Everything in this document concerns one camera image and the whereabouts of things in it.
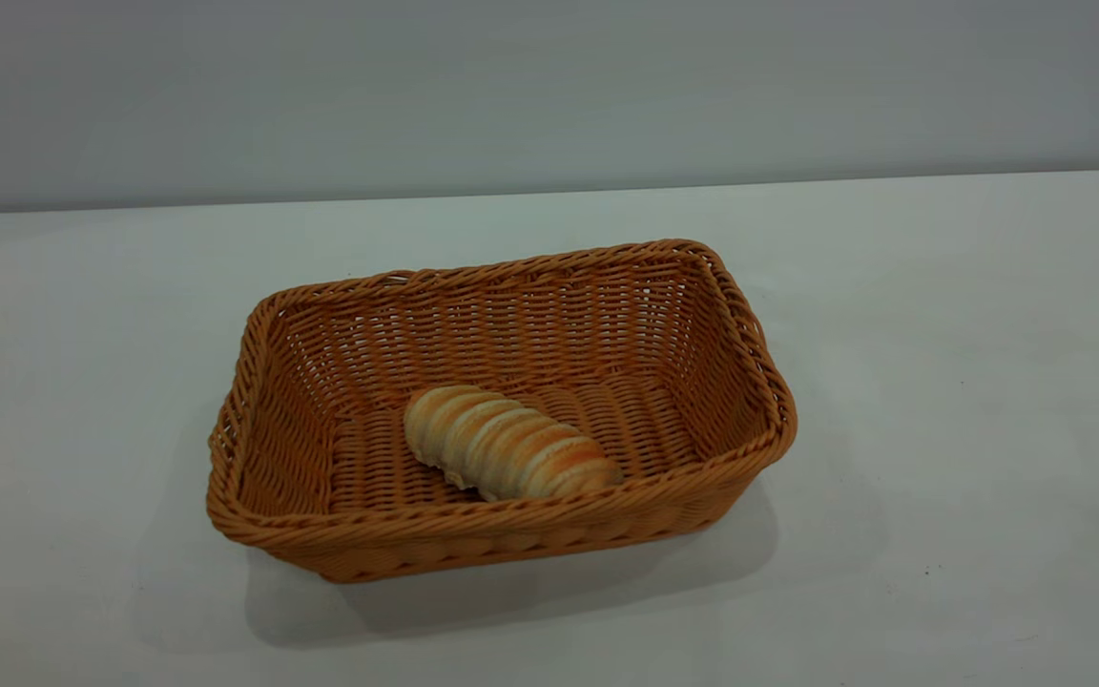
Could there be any orange woven wicker basket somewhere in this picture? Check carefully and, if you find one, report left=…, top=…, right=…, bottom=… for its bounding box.
left=206, top=239, right=798, bottom=583

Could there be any striped orange bread roll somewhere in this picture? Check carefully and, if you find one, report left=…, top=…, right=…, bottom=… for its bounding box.
left=404, top=385, right=623, bottom=503

